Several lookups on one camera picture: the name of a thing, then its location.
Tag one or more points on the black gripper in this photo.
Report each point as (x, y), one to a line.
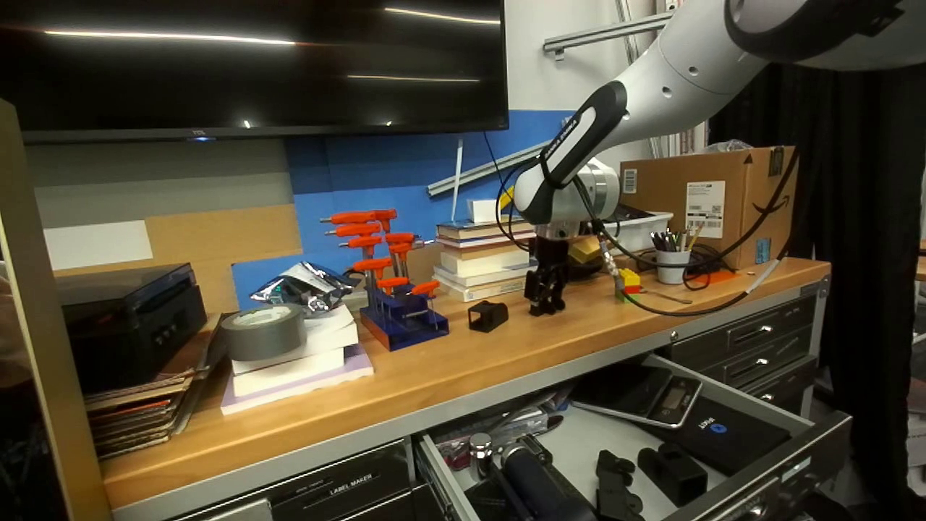
(547, 256)

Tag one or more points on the grey metal drawer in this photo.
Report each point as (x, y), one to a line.
(579, 439)

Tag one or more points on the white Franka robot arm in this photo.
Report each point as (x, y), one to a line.
(696, 58)

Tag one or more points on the grey drawer cabinet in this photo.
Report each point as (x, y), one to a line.
(336, 488)
(762, 336)

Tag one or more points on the stack of books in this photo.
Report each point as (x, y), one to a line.
(482, 261)

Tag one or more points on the coloured toy brick stack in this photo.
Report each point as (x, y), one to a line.
(631, 281)

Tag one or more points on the small white box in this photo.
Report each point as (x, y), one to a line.
(485, 213)

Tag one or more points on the yellow level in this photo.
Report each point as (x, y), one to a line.
(515, 188)

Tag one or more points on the white plastic bin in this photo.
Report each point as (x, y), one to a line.
(641, 233)

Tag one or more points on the white cup with pens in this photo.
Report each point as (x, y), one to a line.
(673, 268)

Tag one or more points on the silver metal square ruler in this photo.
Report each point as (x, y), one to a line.
(472, 172)

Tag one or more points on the silver metal tool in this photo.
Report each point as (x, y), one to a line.
(521, 424)

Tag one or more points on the orange flat object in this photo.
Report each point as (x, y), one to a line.
(713, 278)

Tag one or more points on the silver metal knob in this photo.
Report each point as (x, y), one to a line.
(479, 443)

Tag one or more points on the small black plastic part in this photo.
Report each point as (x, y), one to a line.
(612, 463)

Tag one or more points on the blue backboard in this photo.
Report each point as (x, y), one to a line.
(386, 175)

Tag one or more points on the brown cardboard shipping box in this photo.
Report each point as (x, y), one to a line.
(741, 193)

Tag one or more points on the black flat box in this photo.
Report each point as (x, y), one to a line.
(728, 436)

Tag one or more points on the silver foil packet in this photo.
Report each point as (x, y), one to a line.
(305, 290)

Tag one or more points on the silver metal bar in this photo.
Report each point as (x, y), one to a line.
(608, 30)

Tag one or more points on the black curtain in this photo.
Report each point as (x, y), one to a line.
(870, 290)

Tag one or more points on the brown cardboard sheet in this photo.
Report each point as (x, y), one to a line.
(220, 249)

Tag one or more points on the stack of brown folders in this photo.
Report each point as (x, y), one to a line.
(145, 415)

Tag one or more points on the black printer box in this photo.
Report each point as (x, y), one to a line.
(124, 327)

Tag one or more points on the white paper sheet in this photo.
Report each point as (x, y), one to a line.
(97, 246)

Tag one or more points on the wooden side panel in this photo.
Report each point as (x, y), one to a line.
(46, 387)

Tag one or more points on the grey duct tape roll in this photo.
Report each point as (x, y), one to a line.
(260, 333)

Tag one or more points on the black wall television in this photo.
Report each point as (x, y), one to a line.
(240, 77)

